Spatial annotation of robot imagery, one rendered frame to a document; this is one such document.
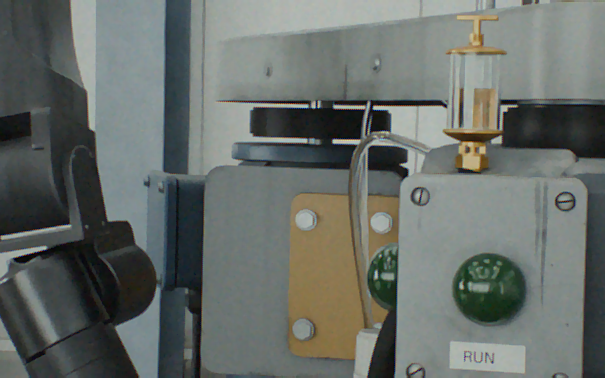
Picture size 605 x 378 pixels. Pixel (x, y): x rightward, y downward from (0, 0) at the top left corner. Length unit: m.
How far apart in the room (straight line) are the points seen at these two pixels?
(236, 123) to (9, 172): 5.14
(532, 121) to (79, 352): 0.29
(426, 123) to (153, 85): 1.23
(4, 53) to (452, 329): 0.37
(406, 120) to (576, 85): 5.09
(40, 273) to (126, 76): 4.81
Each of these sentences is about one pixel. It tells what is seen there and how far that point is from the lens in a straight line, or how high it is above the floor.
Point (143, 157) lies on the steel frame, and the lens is 5.55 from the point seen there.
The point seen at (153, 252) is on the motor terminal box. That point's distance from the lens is 1.06.
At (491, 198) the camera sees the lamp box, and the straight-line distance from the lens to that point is 0.53.
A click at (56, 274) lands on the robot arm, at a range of 0.78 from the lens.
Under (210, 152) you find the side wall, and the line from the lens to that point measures 5.93.
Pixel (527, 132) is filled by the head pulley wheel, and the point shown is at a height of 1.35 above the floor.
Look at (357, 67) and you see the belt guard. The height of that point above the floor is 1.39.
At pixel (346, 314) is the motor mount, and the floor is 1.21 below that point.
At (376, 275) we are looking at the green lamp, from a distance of 0.54.
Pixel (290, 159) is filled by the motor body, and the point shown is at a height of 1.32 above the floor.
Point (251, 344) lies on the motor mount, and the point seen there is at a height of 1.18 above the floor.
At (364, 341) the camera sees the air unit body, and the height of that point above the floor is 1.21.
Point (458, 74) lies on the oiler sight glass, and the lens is 0.60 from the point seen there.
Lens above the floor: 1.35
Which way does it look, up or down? 3 degrees down
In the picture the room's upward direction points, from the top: 1 degrees clockwise
